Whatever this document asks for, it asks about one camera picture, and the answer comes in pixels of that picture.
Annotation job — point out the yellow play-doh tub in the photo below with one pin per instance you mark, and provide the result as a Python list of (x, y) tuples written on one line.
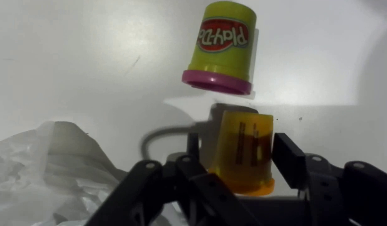
[(244, 154)]

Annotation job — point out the white crumpled plastic bag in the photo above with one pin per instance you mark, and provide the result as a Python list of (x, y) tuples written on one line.
[(56, 176)]

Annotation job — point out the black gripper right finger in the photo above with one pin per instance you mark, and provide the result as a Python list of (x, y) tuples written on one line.
[(349, 196)]

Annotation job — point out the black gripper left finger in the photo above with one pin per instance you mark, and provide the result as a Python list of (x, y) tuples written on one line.
[(173, 196)]

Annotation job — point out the green play-doh tub pink lid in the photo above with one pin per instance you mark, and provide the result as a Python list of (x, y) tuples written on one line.
[(222, 45)]

